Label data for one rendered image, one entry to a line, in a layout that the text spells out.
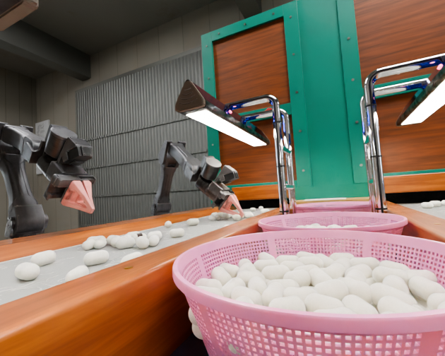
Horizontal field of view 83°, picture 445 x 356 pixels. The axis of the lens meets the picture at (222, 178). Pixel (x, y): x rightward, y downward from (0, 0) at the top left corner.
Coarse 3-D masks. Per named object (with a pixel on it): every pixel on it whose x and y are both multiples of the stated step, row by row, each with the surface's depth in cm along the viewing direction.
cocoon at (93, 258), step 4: (92, 252) 36; (96, 252) 37; (100, 252) 37; (104, 252) 37; (84, 256) 36; (88, 256) 36; (92, 256) 36; (96, 256) 36; (100, 256) 36; (104, 256) 37; (108, 256) 37; (84, 260) 36; (88, 260) 36; (92, 260) 36; (96, 260) 36; (100, 260) 36; (104, 260) 37; (88, 264) 36; (92, 264) 36
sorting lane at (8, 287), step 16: (272, 208) 126; (176, 224) 84; (208, 224) 78; (224, 224) 75; (160, 240) 54; (176, 240) 53; (64, 256) 44; (80, 256) 43; (112, 256) 41; (0, 272) 36; (48, 272) 34; (64, 272) 34; (0, 288) 29; (16, 288) 28; (32, 288) 28; (0, 304) 24
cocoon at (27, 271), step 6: (24, 264) 31; (30, 264) 31; (36, 264) 32; (18, 270) 31; (24, 270) 30; (30, 270) 31; (36, 270) 31; (18, 276) 31; (24, 276) 30; (30, 276) 30; (36, 276) 31
